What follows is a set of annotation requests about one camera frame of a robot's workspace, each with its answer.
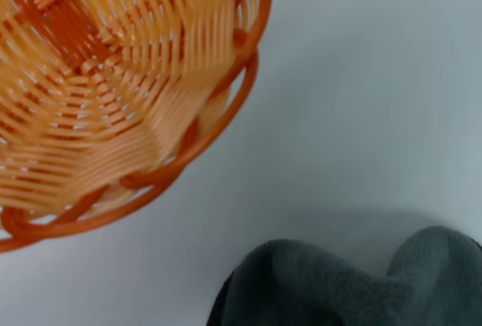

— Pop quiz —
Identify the orange woven plastic basket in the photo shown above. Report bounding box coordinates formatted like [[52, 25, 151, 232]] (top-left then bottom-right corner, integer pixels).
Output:
[[0, 0, 274, 254]]

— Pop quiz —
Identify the dark grey towel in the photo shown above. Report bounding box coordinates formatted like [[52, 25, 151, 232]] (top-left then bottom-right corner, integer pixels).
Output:
[[209, 225, 482, 326]]

